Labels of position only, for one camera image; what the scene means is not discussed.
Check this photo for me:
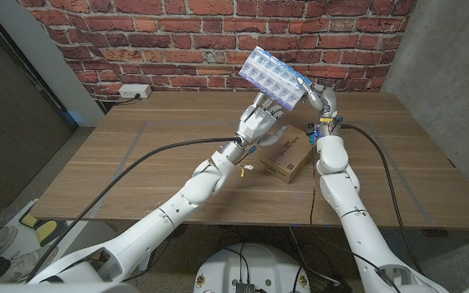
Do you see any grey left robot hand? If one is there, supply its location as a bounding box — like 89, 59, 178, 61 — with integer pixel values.
235, 91, 289, 149

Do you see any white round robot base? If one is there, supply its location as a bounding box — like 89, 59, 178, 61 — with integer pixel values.
193, 243, 311, 293

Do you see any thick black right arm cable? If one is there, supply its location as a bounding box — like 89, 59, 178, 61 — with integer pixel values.
340, 123, 426, 277

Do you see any white table leg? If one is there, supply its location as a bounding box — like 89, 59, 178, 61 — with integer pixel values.
138, 248, 156, 273

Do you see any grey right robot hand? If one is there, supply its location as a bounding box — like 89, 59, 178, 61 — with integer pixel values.
295, 77, 342, 138

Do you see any grey finned box on base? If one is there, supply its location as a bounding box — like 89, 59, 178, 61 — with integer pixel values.
234, 280, 257, 293

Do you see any black power strip cord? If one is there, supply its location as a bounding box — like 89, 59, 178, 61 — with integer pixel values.
103, 94, 142, 115

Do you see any red brick printed backdrop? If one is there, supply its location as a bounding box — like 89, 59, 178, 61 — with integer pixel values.
16, 0, 419, 103

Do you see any white power strip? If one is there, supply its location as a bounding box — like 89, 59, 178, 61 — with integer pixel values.
118, 83, 153, 100

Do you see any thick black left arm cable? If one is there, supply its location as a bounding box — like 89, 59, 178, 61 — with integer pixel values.
25, 136, 240, 282

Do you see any yellow and black floor pad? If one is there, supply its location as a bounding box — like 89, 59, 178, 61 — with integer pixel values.
19, 211, 61, 246

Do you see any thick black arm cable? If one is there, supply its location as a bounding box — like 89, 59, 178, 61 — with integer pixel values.
25, 136, 240, 282
340, 123, 426, 277

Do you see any brown cardboard packing box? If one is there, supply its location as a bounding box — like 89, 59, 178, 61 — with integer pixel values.
256, 123, 317, 186

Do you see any white robot chest shell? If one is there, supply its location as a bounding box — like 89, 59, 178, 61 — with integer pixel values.
0, 282, 140, 293

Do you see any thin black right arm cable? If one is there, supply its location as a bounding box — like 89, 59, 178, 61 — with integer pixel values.
309, 155, 401, 293

